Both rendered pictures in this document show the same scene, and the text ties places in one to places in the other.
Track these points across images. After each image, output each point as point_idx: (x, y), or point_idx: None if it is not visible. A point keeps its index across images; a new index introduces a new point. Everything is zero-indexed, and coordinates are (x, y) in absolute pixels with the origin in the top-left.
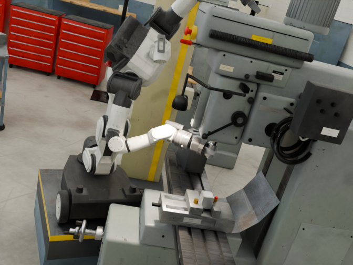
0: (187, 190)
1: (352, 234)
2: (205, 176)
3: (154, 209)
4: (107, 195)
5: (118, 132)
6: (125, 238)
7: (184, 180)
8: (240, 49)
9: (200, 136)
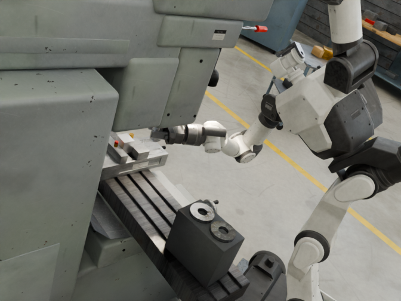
0: (147, 149)
1: None
2: (156, 241)
3: (168, 189)
4: (249, 285)
5: (243, 131)
6: None
7: (172, 216)
8: None
9: (204, 217)
